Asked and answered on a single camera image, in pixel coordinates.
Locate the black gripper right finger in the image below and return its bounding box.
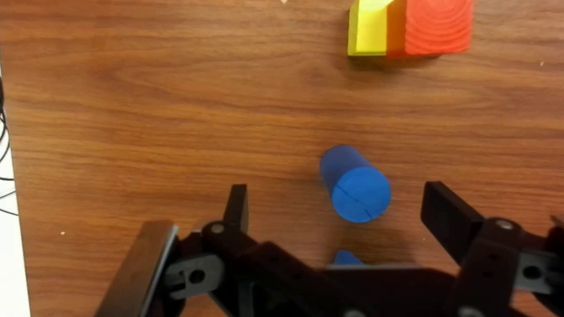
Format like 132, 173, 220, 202
419, 180, 564, 317

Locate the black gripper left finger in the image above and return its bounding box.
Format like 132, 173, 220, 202
95, 184, 278, 317

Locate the blue wooden cylinder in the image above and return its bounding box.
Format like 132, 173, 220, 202
317, 145, 393, 226

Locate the red wooden cube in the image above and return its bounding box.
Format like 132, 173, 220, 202
386, 0, 476, 61

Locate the yellow wooden block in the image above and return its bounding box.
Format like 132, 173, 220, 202
345, 0, 395, 59

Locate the black floor cable bundle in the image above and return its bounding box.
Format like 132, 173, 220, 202
0, 76, 21, 219

